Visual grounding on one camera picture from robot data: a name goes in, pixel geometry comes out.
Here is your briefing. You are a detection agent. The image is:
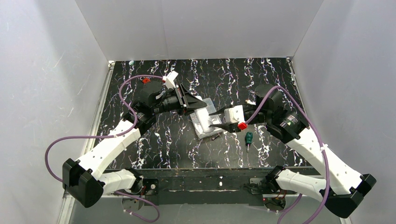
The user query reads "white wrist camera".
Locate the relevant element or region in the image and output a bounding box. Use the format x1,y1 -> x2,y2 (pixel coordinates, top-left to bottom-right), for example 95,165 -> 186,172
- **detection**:
162,71 -> 178,89
224,105 -> 247,130

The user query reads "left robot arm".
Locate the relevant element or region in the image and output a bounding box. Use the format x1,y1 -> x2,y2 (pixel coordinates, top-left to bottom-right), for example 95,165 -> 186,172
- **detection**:
62,81 -> 207,208

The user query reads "white plastic faucet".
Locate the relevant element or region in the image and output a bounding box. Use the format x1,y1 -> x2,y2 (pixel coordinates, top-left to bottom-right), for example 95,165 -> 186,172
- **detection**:
245,99 -> 256,105

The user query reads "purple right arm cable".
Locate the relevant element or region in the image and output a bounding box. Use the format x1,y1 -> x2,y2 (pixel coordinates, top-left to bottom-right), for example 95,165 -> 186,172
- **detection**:
244,86 -> 331,224

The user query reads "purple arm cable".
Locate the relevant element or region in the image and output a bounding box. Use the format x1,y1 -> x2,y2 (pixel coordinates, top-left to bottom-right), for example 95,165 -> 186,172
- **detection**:
44,75 -> 162,223
244,86 -> 331,224

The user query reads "white remote control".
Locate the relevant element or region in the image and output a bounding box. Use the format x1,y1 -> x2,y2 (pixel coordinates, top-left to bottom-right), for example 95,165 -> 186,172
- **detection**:
195,108 -> 214,134

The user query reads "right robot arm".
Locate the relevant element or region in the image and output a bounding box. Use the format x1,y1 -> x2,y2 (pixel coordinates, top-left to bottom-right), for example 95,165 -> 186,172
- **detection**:
217,84 -> 376,218

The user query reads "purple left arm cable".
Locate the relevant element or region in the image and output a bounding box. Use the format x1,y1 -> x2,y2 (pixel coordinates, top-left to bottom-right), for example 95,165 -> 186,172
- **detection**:
44,75 -> 162,223

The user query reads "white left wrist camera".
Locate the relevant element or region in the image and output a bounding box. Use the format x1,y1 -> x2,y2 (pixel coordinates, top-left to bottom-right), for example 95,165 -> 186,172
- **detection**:
162,71 -> 178,89

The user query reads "green handled screwdriver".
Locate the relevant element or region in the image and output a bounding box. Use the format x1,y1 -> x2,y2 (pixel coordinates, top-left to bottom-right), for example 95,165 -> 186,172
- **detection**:
245,132 -> 253,153

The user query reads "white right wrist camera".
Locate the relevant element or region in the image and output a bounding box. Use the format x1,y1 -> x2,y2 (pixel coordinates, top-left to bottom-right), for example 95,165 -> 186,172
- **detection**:
224,105 -> 247,130

